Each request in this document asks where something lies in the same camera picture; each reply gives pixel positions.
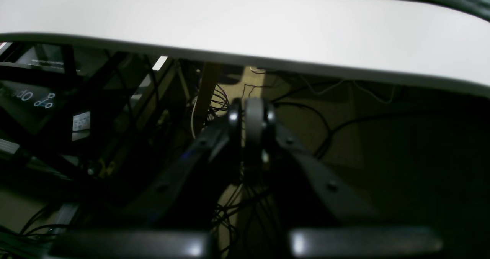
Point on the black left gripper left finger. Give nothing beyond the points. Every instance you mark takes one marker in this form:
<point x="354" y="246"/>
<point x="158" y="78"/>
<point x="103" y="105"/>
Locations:
<point x="185" y="195"/>

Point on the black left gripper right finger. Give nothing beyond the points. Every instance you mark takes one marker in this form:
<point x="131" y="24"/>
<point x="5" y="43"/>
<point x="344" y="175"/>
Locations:
<point x="307" y="193"/>

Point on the black OpenArm base box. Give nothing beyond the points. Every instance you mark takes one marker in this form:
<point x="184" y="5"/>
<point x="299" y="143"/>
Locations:
<point x="36" y="79"/>

